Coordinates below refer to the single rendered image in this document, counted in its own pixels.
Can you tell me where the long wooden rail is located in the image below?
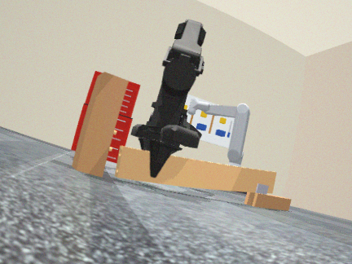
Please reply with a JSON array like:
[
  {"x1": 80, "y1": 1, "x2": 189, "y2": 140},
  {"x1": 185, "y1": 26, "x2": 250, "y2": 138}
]
[{"x1": 114, "y1": 145, "x2": 276, "y2": 194}]

